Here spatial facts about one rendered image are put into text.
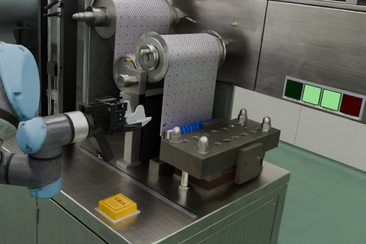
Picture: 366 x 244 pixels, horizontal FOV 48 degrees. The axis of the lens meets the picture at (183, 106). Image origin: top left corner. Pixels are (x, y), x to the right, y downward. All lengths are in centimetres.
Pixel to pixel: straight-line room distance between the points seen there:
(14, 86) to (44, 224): 82
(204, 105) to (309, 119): 268
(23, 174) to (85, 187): 24
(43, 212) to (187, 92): 58
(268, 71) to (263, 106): 285
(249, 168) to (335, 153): 271
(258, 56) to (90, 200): 69
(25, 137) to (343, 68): 85
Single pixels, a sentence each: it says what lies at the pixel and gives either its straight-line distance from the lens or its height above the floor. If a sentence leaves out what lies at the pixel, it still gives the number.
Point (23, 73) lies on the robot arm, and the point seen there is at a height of 133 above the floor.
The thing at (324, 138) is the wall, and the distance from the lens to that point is 395.
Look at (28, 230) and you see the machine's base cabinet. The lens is 153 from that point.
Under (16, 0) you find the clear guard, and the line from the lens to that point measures 206.
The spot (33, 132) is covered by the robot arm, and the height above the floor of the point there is 113.
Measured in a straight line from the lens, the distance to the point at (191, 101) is 131.
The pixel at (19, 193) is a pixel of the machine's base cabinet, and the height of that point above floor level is 74.
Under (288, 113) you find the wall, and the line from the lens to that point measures 407.
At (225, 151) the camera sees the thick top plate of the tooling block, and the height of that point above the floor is 103.
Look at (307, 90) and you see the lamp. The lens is 130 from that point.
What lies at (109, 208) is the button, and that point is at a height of 92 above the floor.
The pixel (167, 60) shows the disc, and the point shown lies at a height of 126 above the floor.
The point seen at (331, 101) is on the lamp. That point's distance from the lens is 127.
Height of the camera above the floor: 148
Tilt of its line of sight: 17 degrees down
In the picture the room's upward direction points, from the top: 6 degrees clockwise
